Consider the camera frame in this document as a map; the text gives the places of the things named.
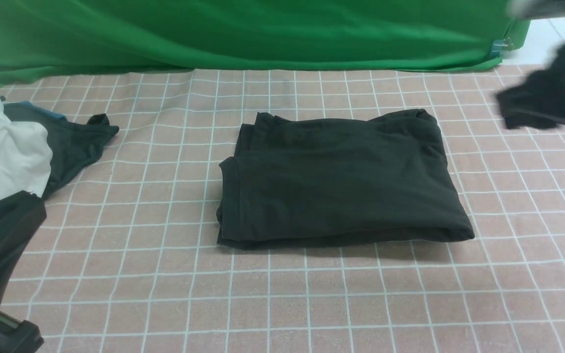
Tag white garment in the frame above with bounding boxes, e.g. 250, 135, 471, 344
0, 100, 53, 200

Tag green backdrop cloth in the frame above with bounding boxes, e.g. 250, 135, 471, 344
0, 0, 530, 88

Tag pink checkered tablecloth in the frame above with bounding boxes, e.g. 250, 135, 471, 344
0, 65, 565, 353

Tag metal binder clip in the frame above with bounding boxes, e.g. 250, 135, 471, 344
488, 38, 514, 58

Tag blue garment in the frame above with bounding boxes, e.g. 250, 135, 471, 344
18, 101, 67, 121

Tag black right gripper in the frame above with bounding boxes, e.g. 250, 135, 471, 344
496, 44, 565, 130

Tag dark gray long-sleeve top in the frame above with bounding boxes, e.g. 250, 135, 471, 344
217, 109, 475, 250

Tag dark teal garment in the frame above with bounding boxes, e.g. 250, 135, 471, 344
3, 102, 119, 199

